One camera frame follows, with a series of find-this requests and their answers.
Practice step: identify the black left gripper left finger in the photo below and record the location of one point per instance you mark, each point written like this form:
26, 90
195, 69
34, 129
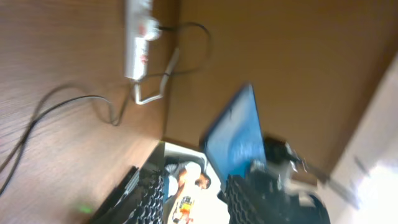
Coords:
145, 200

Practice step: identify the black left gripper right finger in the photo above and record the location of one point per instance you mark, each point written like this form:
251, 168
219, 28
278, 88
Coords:
244, 204

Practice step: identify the blue screen Galaxy smartphone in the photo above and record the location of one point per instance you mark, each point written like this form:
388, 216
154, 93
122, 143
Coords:
235, 139

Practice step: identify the white USB charger adapter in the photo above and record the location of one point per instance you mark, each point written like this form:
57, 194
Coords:
149, 28

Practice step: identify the white power strip red switches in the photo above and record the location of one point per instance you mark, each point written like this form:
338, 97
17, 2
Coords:
136, 48

